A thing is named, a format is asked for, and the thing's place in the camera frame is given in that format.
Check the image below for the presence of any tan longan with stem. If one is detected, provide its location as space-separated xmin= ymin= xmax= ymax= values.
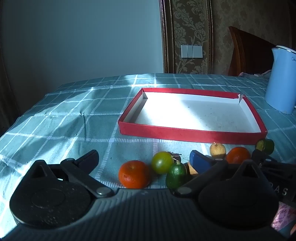
xmin=209 ymin=142 xmax=226 ymax=159

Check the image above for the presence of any ornate framed wall panel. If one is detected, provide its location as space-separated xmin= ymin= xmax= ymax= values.
xmin=159 ymin=0 xmax=213 ymax=75

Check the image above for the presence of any teal checked tablecloth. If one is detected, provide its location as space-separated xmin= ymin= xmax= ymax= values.
xmin=0 ymin=73 xmax=296 ymax=234

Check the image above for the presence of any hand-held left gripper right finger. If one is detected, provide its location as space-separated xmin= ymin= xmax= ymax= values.
xmin=174 ymin=150 xmax=267 ymax=197

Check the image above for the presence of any pink crumpled cloth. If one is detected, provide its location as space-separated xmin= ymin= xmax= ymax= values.
xmin=238 ymin=70 xmax=272 ymax=78

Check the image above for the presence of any light green tomato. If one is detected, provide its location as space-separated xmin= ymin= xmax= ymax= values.
xmin=151 ymin=151 xmax=174 ymax=175

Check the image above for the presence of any shallow red cardboard box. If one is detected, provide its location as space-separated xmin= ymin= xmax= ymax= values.
xmin=118 ymin=88 xmax=268 ymax=146

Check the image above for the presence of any dark wooden chair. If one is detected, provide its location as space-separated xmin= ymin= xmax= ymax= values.
xmin=228 ymin=26 xmax=278 ymax=77

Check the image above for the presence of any orange mandarin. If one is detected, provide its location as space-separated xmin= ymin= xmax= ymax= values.
xmin=118 ymin=160 xmax=151 ymax=189
xmin=226 ymin=147 xmax=251 ymax=164

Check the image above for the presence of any light blue electric kettle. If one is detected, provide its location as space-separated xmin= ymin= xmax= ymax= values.
xmin=264 ymin=45 xmax=296 ymax=115

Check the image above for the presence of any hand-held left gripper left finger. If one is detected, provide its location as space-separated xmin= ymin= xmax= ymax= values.
xmin=22 ymin=149 xmax=114 ymax=198

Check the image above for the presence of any green cucumber piece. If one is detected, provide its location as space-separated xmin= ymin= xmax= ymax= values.
xmin=165 ymin=161 xmax=187 ymax=189
xmin=256 ymin=138 xmax=275 ymax=154

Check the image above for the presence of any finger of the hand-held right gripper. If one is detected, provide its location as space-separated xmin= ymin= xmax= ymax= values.
xmin=252 ymin=149 xmax=296 ymax=178

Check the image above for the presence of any white wall switch panel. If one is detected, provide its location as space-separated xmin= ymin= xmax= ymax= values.
xmin=181 ymin=45 xmax=203 ymax=58

